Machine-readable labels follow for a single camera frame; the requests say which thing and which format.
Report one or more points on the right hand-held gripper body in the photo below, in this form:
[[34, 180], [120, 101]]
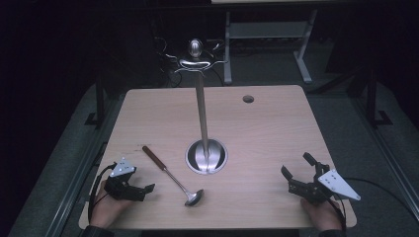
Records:
[[324, 186]]

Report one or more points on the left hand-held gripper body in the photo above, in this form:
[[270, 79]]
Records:
[[122, 186]]

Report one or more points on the black metal stand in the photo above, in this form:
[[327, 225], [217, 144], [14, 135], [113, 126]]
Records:
[[97, 105], [374, 98]]

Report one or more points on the person's left hand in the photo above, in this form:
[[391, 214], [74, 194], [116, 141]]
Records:
[[107, 207]]

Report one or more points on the person's right hand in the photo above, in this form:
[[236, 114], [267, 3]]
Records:
[[321, 215]]

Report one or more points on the steel utensil stand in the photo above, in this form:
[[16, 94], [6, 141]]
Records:
[[204, 108]]

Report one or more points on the white metal table frame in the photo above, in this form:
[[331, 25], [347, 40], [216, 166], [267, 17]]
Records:
[[268, 46]]

